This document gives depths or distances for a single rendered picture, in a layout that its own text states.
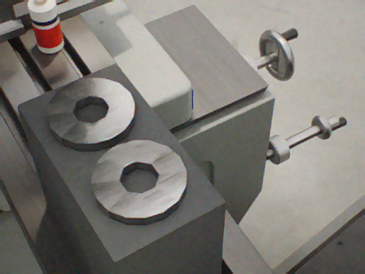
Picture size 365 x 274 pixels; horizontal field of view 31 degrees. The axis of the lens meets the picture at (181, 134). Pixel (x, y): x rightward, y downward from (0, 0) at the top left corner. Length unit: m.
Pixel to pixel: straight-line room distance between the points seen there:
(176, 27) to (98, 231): 0.81
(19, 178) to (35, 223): 0.07
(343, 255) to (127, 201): 0.67
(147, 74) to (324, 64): 1.29
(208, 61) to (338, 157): 0.89
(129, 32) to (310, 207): 0.95
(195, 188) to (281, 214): 1.32
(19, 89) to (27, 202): 0.20
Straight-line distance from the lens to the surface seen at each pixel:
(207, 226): 0.63
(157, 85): 1.12
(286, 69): 1.42
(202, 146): 1.24
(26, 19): 1.09
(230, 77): 1.26
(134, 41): 1.20
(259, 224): 1.92
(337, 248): 1.22
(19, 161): 0.91
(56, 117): 0.68
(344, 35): 2.48
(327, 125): 1.47
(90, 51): 1.03
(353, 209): 1.50
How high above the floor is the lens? 1.63
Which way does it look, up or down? 51 degrees down
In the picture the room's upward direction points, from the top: 1 degrees counter-clockwise
